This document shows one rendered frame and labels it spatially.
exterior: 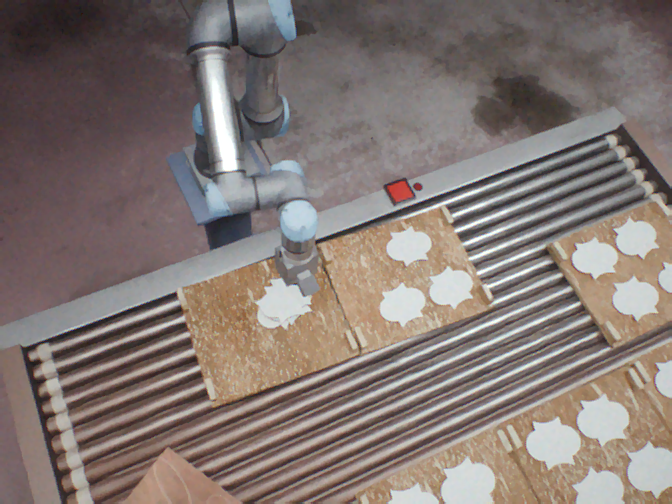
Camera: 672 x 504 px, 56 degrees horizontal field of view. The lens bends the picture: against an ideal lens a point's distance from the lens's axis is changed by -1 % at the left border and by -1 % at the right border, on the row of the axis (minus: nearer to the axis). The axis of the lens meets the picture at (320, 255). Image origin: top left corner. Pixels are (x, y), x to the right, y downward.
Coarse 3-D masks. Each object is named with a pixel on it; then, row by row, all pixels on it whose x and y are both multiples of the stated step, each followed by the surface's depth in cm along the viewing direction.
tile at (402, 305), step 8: (400, 288) 178; (408, 288) 178; (384, 296) 176; (392, 296) 177; (400, 296) 177; (408, 296) 177; (416, 296) 177; (384, 304) 175; (392, 304) 175; (400, 304) 176; (408, 304) 176; (416, 304) 176; (384, 312) 174; (392, 312) 174; (400, 312) 175; (408, 312) 175; (416, 312) 175; (392, 320) 173; (400, 320) 174; (408, 320) 174
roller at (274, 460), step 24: (552, 336) 177; (480, 360) 173; (504, 360) 173; (432, 384) 169; (456, 384) 170; (384, 408) 165; (408, 408) 167; (336, 432) 162; (264, 456) 159; (288, 456) 158; (216, 480) 155; (240, 480) 155
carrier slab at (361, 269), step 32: (384, 224) 187; (416, 224) 188; (320, 256) 183; (352, 256) 182; (384, 256) 183; (448, 256) 184; (352, 288) 178; (384, 288) 178; (416, 288) 179; (352, 320) 174; (384, 320) 174; (416, 320) 175; (448, 320) 175
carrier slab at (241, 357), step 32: (192, 288) 175; (224, 288) 175; (256, 288) 176; (320, 288) 177; (192, 320) 171; (224, 320) 171; (256, 320) 172; (320, 320) 173; (224, 352) 167; (256, 352) 168; (288, 352) 168; (320, 352) 169; (224, 384) 164; (256, 384) 164
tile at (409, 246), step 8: (408, 232) 186; (416, 232) 186; (392, 240) 184; (400, 240) 184; (408, 240) 185; (416, 240) 185; (424, 240) 185; (392, 248) 183; (400, 248) 183; (408, 248) 183; (416, 248) 184; (424, 248) 184; (392, 256) 182; (400, 256) 182; (408, 256) 182; (416, 256) 183; (424, 256) 183; (408, 264) 181
